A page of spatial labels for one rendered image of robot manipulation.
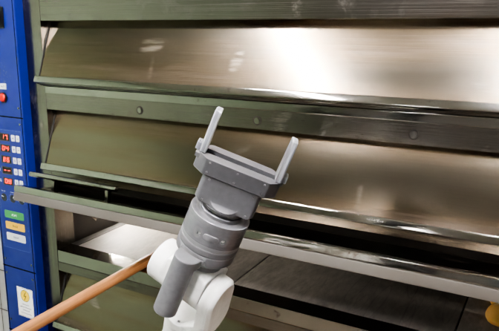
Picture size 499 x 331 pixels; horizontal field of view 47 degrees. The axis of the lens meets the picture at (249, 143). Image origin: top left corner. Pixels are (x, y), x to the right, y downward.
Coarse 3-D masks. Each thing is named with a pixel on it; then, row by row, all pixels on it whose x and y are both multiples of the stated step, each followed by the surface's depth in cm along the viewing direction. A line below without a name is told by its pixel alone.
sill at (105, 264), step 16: (64, 256) 179; (80, 256) 176; (96, 256) 175; (112, 256) 175; (112, 272) 170; (144, 272) 164; (240, 288) 154; (240, 304) 149; (256, 304) 147; (272, 304) 145; (288, 304) 145; (304, 304) 145; (288, 320) 143; (304, 320) 140; (320, 320) 138; (336, 320) 137; (352, 320) 137; (368, 320) 137
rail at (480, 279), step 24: (24, 192) 161; (48, 192) 156; (144, 216) 140; (168, 216) 137; (264, 240) 125; (288, 240) 122; (312, 240) 121; (384, 264) 112; (408, 264) 110; (432, 264) 109
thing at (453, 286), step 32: (64, 192) 167; (96, 192) 170; (128, 224) 143; (160, 224) 138; (256, 224) 142; (288, 256) 122; (320, 256) 118; (416, 256) 122; (448, 256) 123; (448, 288) 106; (480, 288) 104
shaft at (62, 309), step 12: (132, 264) 162; (144, 264) 165; (108, 276) 155; (120, 276) 156; (96, 288) 148; (108, 288) 152; (72, 300) 142; (84, 300) 144; (48, 312) 135; (60, 312) 137; (24, 324) 130; (36, 324) 131
